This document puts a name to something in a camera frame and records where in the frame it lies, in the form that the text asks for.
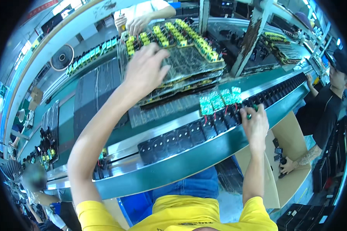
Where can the row of green boards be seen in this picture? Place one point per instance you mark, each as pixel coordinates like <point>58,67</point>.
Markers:
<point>89,54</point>

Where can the person's left hand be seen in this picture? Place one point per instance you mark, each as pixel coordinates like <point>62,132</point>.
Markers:
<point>143,73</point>

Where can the person's right fingers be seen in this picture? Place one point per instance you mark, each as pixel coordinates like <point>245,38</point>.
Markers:
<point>245,111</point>

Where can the person's legs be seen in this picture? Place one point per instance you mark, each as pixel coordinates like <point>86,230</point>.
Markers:
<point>190,182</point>

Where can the white round fan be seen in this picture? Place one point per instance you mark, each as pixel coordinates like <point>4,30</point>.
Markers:
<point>62,57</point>

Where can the pile of yellow component boards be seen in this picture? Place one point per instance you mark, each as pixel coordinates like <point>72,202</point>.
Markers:
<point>280,47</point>

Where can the worn metal post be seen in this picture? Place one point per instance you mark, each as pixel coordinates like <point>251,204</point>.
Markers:
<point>248,40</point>

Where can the person's body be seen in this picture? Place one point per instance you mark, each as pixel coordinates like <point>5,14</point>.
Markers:
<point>190,213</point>

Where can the person's right hand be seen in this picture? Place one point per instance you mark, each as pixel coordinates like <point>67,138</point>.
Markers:
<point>256,127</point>

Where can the tray of mixed components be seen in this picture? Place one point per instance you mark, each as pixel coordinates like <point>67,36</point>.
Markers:
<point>47,138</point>

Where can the stack of circuit board trays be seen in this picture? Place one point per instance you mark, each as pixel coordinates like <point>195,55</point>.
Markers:
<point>188,60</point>

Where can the heap of black boxes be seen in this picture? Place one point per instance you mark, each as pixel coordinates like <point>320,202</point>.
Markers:
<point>303,218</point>

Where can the cluster of black adapter units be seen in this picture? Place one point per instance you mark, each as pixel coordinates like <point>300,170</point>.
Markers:
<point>102,166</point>

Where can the green circuit board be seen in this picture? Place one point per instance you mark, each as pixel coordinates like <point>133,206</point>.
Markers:
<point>237,93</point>
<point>206,105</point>
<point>227,96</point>
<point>217,100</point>

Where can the row of black adapter housings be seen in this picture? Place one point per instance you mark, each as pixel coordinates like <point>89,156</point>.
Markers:
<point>190,132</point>

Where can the black ribbed mat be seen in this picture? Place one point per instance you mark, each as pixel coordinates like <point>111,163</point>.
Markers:
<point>94,92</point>

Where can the blue plastic crate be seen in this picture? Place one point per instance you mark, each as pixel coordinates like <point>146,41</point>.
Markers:
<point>136,206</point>

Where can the brown cardboard box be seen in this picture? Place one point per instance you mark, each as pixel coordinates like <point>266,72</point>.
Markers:
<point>289,144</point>

